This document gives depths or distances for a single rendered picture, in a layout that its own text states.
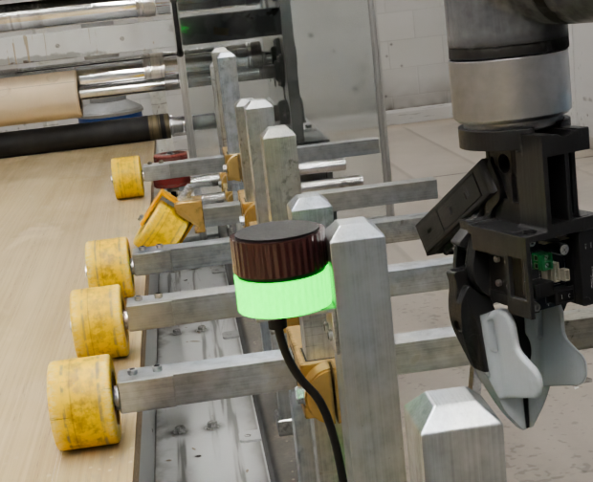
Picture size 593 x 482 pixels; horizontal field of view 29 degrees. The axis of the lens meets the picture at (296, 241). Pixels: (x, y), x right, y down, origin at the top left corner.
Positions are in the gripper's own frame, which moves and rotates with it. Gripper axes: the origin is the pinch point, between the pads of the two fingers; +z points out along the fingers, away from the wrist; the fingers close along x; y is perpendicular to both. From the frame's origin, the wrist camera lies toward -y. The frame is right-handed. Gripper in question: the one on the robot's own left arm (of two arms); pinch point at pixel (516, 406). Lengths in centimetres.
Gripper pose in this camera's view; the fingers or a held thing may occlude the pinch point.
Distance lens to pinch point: 82.3
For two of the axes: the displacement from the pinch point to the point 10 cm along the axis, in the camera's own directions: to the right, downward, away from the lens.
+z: 1.2, 9.7, 2.1
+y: 4.4, 1.4, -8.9
